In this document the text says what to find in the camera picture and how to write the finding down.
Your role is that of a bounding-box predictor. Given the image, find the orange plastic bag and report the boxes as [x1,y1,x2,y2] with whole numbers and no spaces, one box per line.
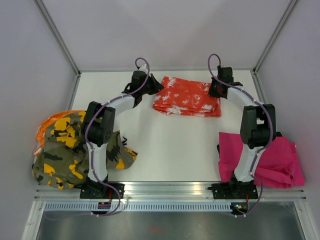
[33,110,85,157]

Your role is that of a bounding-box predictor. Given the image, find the aluminium frame rail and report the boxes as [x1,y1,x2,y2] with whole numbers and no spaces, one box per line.
[33,181,307,202]

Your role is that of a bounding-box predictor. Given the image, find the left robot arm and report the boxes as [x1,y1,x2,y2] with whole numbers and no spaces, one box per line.
[81,64,164,199]

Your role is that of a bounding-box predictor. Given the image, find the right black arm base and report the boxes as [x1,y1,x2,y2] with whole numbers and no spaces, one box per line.
[207,181,258,200]

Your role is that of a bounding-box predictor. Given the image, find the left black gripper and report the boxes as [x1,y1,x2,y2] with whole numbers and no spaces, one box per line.
[140,74,165,96]

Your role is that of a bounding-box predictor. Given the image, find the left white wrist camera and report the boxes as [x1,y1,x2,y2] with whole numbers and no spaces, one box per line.
[138,63,148,74]

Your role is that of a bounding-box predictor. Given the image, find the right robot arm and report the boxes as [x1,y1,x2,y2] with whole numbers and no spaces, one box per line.
[208,64,276,198]

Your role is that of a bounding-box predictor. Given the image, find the slotted white cable duct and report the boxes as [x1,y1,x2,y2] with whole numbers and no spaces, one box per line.
[44,201,232,212]

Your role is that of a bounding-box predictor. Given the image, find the camouflage trousers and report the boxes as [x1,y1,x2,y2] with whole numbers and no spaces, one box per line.
[31,110,139,191]

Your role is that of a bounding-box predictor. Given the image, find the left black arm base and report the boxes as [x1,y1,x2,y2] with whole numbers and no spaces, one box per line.
[79,181,125,199]

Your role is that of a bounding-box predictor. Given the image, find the orange white tie-dye trousers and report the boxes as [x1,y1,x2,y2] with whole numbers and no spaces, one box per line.
[152,76,222,118]

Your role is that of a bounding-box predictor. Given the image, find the pink folded trousers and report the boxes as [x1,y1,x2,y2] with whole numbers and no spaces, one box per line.
[218,132,305,189]

